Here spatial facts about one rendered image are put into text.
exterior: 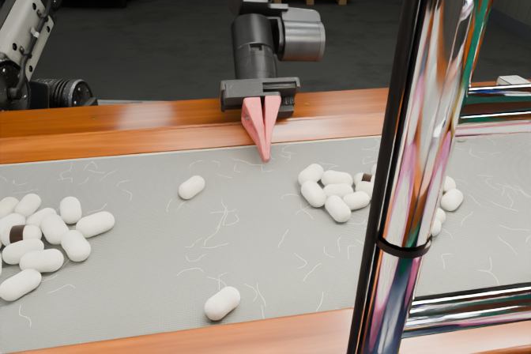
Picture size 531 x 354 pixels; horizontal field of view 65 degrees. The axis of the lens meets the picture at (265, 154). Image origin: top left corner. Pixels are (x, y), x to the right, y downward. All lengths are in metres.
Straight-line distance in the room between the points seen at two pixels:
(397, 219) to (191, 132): 0.44
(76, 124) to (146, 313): 0.34
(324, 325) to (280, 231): 0.14
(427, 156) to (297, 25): 0.46
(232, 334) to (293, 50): 0.39
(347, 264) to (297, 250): 0.05
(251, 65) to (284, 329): 0.34
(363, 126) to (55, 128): 0.43
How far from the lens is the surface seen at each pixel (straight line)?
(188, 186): 0.48
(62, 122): 0.66
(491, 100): 0.18
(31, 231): 0.47
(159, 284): 0.40
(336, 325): 0.34
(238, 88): 0.53
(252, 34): 0.58
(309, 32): 0.60
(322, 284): 0.39
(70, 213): 0.48
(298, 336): 0.33
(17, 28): 0.96
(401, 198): 0.18
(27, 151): 0.63
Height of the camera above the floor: 1.03
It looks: 31 degrees down
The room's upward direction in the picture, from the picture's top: straight up
